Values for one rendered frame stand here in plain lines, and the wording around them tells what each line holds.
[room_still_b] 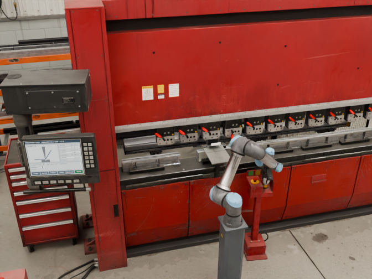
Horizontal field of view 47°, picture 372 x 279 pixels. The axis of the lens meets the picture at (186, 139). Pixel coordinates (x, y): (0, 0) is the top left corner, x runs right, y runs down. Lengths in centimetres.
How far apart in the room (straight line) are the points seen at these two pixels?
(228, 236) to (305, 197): 130
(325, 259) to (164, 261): 149
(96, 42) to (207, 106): 110
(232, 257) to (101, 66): 174
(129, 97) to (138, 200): 92
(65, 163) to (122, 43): 97
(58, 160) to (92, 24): 91
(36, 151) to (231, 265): 171
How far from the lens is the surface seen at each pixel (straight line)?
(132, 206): 379
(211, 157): 365
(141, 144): 391
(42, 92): 272
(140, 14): 320
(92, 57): 305
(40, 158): 291
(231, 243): 335
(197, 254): 418
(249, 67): 358
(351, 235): 466
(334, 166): 433
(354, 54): 402
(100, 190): 353
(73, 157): 287
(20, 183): 390
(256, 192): 376
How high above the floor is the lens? 289
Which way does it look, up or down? 29 degrees down
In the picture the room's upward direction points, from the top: straight up
